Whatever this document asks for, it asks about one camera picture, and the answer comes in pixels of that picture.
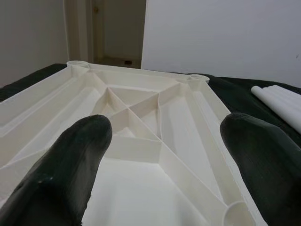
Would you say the white plastic children table top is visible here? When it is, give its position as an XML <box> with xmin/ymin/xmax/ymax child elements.
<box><xmin>0</xmin><ymin>60</ymin><xmax>269</xmax><ymax>226</ymax></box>

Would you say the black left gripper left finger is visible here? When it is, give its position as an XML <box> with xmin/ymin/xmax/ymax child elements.
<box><xmin>0</xmin><ymin>114</ymin><xmax>112</xmax><ymax>226</ymax></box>

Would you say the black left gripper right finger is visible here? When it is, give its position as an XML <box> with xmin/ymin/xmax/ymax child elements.
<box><xmin>220</xmin><ymin>112</ymin><xmax>301</xmax><ymax>226</ymax></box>

